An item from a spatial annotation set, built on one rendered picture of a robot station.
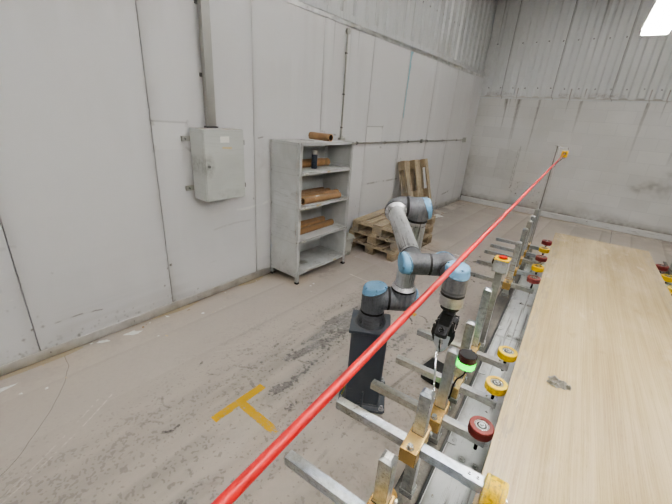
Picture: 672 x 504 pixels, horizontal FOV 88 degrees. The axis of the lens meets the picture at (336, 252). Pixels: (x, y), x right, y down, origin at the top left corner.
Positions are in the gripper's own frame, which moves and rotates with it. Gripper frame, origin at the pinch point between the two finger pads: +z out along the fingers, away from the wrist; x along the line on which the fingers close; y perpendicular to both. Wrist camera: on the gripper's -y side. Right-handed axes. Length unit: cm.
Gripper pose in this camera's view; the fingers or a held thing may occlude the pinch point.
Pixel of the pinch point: (439, 349)
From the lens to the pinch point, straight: 151.2
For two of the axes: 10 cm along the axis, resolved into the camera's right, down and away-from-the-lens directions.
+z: -0.7, 9.3, 3.7
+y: 5.6, -2.7, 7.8
